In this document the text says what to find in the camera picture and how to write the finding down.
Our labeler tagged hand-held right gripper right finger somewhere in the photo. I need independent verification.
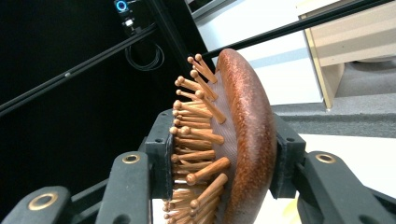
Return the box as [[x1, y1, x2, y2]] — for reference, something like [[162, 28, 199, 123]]
[[270, 113, 396, 224]]

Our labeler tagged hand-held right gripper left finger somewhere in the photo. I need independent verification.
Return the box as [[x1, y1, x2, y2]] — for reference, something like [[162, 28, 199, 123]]
[[96, 109, 175, 224]]

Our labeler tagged brown wooden hairbrush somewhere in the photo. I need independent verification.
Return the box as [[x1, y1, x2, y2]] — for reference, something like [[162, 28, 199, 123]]
[[163, 48, 278, 224]]

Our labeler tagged white cabinet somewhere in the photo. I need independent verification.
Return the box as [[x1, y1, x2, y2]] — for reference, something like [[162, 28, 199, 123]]
[[186, 0, 325, 106]]

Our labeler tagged light wooden desk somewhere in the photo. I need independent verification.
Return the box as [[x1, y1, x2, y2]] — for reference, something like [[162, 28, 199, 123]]
[[294, 0, 396, 110]]

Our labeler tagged coiled black cable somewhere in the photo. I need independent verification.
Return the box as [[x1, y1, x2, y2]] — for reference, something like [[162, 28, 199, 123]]
[[124, 41, 165, 73]]

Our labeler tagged long black frame bar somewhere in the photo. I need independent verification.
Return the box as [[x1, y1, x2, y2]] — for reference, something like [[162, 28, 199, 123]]
[[0, 23, 157, 118]]

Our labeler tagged black frame post with brace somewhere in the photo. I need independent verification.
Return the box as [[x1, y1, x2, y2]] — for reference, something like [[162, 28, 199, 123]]
[[145, 0, 217, 71]]

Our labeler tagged black horizontal frame bar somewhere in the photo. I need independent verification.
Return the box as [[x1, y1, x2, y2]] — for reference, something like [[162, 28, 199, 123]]
[[201, 0, 396, 61]]

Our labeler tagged camera with blue ring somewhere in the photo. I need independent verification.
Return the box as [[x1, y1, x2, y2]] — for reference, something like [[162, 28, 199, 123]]
[[113, 0, 139, 35]]

